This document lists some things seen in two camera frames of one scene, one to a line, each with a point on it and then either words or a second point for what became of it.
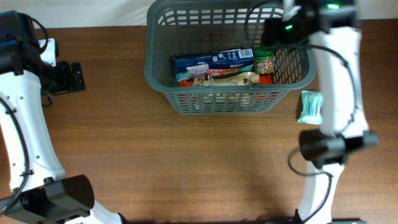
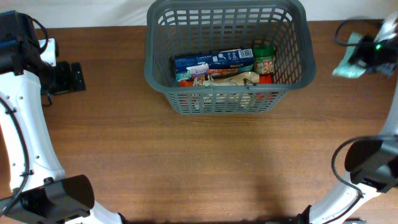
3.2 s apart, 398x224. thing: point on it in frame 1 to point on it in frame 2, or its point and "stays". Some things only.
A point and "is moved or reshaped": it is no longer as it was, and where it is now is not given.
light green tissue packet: (311, 107) is moved or reshaped
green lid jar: (263, 60) stays
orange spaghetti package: (266, 78) stays
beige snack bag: (249, 78) stays
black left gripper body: (58, 79) stays
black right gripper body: (281, 32) to (374, 53)
